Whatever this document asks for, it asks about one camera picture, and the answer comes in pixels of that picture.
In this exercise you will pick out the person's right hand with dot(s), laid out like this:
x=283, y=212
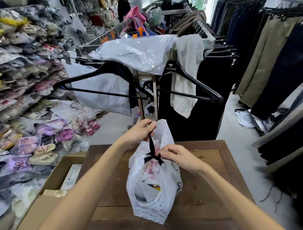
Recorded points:
x=182, y=158

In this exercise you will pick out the person's left hand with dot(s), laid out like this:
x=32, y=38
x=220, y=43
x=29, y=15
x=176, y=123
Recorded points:
x=136, y=132

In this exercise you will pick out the person's right thumb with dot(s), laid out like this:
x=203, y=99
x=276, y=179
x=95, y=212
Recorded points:
x=165, y=158

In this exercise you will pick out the person's left thumb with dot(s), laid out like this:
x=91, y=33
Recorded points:
x=151, y=133

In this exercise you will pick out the black ribbon tie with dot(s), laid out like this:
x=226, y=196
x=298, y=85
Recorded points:
x=152, y=147

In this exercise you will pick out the white printed plastic bag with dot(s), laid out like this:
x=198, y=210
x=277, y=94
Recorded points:
x=165, y=189

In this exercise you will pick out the person's left forearm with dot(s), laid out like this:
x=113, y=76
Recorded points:
x=85, y=194

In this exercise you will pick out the person's right forearm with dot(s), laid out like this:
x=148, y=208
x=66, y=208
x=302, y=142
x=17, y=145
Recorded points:
x=234, y=201

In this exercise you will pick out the pink packaged item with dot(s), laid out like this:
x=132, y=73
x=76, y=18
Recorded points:
x=152, y=167

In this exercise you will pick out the large white plastic sack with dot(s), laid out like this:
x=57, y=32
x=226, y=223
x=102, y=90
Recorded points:
x=104, y=90

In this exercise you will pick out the black plastic clothes hanger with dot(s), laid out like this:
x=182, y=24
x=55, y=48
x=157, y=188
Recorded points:
x=189, y=77
x=106, y=68

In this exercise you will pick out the rack of black garments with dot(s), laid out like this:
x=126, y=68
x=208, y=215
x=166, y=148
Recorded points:
x=210, y=94

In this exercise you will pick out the light grey knit garment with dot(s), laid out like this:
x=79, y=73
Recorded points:
x=187, y=71

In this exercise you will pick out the clear bag with white garment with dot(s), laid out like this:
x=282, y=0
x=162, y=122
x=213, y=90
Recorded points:
x=135, y=53

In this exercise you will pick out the white printed paper sheet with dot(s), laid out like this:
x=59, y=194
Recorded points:
x=245, y=118

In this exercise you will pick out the white flat box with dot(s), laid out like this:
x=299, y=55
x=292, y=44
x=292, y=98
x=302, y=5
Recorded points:
x=72, y=176

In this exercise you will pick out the row of metal clip hangers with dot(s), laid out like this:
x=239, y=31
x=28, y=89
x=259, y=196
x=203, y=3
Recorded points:
x=111, y=32

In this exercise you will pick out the pile of bagged slippers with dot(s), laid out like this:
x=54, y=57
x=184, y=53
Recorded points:
x=42, y=142

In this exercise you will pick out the beige and black hanging trousers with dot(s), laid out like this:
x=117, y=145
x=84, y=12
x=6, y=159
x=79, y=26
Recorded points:
x=281, y=139

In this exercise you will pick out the brown hanging garments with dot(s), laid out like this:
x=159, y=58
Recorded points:
x=189, y=21

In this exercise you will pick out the brown cardboard box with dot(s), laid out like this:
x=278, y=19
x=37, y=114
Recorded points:
x=42, y=208

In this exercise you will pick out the khaki hanging trousers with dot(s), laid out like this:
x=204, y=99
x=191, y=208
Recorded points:
x=262, y=59

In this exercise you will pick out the shelf of bagged shoes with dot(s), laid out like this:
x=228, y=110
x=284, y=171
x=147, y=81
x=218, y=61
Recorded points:
x=26, y=59

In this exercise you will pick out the row of dark hanging trousers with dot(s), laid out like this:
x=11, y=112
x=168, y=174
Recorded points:
x=284, y=71

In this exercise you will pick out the wooden rack post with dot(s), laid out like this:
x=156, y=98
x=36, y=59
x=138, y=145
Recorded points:
x=155, y=99

